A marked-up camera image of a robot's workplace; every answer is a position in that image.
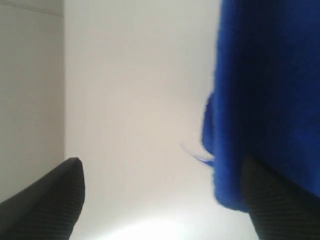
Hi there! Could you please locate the blue microfibre cloth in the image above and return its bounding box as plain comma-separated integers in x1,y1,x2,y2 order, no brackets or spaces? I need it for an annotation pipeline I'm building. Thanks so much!
181,0,320,213

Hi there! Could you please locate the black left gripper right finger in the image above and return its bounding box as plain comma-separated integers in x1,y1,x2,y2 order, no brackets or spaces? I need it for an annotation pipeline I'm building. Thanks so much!
241,156,320,240

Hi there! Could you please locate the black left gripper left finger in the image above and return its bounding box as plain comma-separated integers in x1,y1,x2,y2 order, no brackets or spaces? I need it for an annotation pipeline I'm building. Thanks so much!
0,157,86,240

